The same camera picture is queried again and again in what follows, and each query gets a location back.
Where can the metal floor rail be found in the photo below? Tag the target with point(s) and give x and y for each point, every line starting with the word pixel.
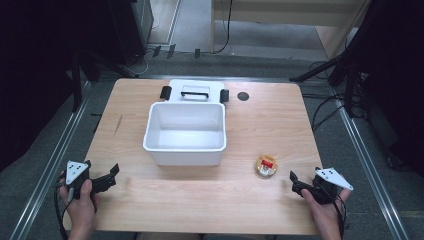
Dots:
pixel 370 166
pixel 50 166

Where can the person's right hand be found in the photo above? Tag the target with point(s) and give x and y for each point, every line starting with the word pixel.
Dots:
pixel 325 215

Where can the black tripod stand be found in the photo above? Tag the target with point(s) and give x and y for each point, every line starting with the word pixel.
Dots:
pixel 343 60

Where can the black round table grommet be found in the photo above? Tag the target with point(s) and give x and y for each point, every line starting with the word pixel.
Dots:
pixel 243 96

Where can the white plastic storage box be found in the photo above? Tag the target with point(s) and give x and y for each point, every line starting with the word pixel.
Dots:
pixel 186 116

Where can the black metal stand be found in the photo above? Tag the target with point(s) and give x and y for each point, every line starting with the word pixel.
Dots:
pixel 76 83

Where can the dark cabinet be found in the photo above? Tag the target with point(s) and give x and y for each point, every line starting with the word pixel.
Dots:
pixel 133 30

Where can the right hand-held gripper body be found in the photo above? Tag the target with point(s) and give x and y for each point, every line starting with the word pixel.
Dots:
pixel 328 186

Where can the person's left hand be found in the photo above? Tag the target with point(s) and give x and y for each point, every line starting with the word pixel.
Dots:
pixel 81 210

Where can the light wooden furniture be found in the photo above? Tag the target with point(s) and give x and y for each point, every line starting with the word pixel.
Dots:
pixel 286 13

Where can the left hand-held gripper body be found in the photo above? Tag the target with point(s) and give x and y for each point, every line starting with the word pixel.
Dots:
pixel 76 173

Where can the dark curtain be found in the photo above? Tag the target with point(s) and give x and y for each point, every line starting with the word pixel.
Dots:
pixel 33 73
pixel 400 83

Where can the black plug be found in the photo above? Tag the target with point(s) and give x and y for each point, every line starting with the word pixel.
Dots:
pixel 171 50
pixel 156 50

